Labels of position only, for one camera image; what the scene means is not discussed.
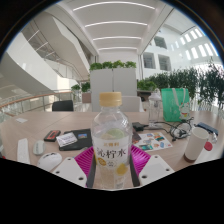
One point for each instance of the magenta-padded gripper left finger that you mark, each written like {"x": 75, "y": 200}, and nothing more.
{"x": 70, "y": 170}

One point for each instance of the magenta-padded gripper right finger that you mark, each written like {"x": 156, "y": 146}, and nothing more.
{"x": 155, "y": 170}

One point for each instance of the clear yellow-capped drink bottle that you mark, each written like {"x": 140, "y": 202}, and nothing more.
{"x": 111, "y": 146}

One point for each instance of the white computer mouse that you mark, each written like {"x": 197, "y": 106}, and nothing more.
{"x": 49, "y": 161}

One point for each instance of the colourful sticker sheet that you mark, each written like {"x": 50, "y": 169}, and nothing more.
{"x": 153, "y": 141}

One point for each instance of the white printed card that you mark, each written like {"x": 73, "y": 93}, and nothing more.
{"x": 66, "y": 139}

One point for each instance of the black notebook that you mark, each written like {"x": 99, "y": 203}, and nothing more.
{"x": 83, "y": 141}

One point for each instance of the brown tablet case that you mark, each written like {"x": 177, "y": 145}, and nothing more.
{"x": 136, "y": 137}

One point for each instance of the red and black case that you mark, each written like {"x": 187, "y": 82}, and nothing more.
{"x": 52, "y": 135}

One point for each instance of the black charger block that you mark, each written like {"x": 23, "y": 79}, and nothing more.
{"x": 137, "y": 126}

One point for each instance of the white paper cup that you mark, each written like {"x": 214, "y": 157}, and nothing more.
{"x": 195, "y": 145}

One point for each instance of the white power strip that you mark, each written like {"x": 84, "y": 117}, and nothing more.
{"x": 23, "y": 151}

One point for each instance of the flat round red coaster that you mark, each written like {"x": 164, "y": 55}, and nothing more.
{"x": 209, "y": 146}

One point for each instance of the clear plastic shaker bottle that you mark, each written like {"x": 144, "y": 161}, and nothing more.
{"x": 154, "y": 110}

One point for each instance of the black chair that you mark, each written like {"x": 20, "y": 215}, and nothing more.
{"x": 62, "y": 106}

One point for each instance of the green tote bag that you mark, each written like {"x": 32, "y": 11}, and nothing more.
{"x": 173, "y": 105}

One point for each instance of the white chair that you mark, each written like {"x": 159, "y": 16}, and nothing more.
{"x": 133, "y": 104}

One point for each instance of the white paper sheet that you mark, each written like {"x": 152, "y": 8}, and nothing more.
{"x": 21, "y": 120}

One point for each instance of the potted green plants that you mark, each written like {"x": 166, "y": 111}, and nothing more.
{"x": 85, "y": 87}

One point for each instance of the green hedge plant row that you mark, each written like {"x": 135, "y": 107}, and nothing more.
{"x": 186, "y": 81}

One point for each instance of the white cabinet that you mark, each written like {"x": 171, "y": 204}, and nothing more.
{"x": 113, "y": 81}

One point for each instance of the green plants atop cabinet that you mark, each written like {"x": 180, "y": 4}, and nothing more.
{"x": 113, "y": 64}

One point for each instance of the ceiling light strips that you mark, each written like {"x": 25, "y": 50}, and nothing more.
{"x": 115, "y": 23}

